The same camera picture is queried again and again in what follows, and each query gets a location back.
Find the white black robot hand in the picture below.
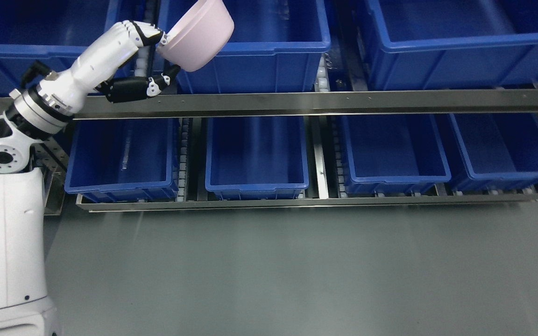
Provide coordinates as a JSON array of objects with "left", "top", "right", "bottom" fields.
[{"left": 45, "top": 20, "right": 182, "bottom": 115}]

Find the upper left blue bin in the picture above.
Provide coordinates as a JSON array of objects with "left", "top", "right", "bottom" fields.
[{"left": 0, "top": 0, "right": 146, "bottom": 97}]

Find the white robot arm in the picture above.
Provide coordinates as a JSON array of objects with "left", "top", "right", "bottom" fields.
[{"left": 0, "top": 60, "right": 64, "bottom": 336}]

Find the lower left blue bin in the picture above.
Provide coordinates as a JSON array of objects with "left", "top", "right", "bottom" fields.
[{"left": 64, "top": 118, "right": 180, "bottom": 203}]

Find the lower middle blue bin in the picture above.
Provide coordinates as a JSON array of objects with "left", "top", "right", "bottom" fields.
[{"left": 205, "top": 116, "right": 310, "bottom": 200}]

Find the blue bin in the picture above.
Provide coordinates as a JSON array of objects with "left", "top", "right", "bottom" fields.
[
  {"left": 336, "top": 113, "right": 451, "bottom": 196},
  {"left": 64, "top": 118, "right": 180, "bottom": 203},
  {"left": 177, "top": 0, "right": 331, "bottom": 94},
  {"left": 435, "top": 113, "right": 538, "bottom": 192},
  {"left": 353, "top": 0, "right": 538, "bottom": 90},
  {"left": 0, "top": 0, "right": 146, "bottom": 97},
  {"left": 205, "top": 116, "right": 310, "bottom": 200}
]

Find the steel shelf rack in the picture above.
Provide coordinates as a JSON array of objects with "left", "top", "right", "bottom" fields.
[{"left": 0, "top": 0, "right": 538, "bottom": 216}]

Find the lower right blue bin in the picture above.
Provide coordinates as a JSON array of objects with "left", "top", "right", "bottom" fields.
[{"left": 435, "top": 113, "right": 538, "bottom": 192}]

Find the pink bowl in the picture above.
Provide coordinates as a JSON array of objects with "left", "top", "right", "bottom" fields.
[
  {"left": 156, "top": 0, "right": 234, "bottom": 57},
  {"left": 156, "top": 0, "right": 234, "bottom": 72}
]

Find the upper right blue bin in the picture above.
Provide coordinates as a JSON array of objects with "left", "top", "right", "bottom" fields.
[{"left": 353, "top": 0, "right": 538, "bottom": 90}]

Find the upper middle blue bin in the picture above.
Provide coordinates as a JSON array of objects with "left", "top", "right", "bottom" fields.
[{"left": 177, "top": 0, "right": 331, "bottom": 94}]

